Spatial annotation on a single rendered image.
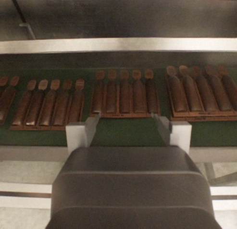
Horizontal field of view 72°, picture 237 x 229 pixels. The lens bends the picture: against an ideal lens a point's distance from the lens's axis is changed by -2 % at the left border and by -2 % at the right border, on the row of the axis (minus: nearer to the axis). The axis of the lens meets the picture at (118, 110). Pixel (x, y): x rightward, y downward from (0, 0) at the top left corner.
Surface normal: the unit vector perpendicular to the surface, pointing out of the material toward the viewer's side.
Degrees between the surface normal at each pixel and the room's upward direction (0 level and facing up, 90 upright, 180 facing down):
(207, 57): 90
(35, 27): 90
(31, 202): 0
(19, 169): 0
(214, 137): 2
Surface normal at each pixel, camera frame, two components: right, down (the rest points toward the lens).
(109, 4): -0.01, 0.86
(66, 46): -0.03, 0.41
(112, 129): -0.03, -0.51
